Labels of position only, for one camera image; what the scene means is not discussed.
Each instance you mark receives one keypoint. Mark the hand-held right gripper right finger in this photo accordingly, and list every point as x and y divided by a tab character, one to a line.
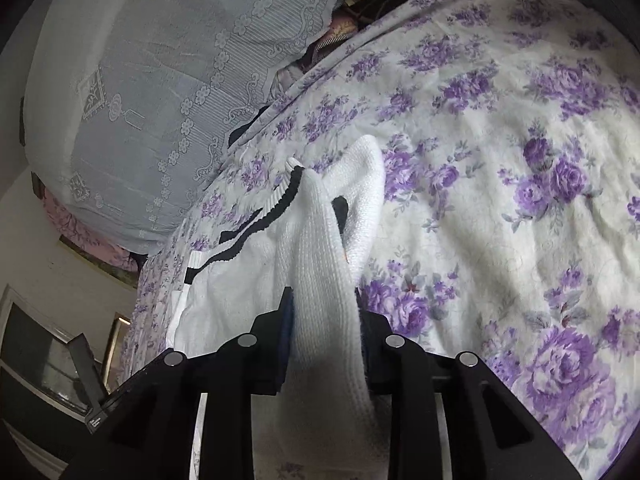
364	342

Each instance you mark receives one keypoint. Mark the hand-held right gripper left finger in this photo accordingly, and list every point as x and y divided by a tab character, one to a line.
286	332

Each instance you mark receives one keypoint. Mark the white sweater with black stripes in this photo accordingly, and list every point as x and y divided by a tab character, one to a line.
320	260

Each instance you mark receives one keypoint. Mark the white framed window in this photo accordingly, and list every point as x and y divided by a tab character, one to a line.
40	355

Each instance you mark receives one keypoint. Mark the pink floral cloth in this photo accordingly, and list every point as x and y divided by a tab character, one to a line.
75	230

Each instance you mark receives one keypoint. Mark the purple floral bed sheet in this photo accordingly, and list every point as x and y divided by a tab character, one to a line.
500	160

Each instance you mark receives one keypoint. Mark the light blue lace cloth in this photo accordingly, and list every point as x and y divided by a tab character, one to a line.
150	85

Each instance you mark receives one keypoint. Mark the pink garment with zipper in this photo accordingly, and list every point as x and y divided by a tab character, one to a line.
335	30

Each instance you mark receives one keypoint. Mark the wooden frame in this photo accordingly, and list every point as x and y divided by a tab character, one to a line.
119	340

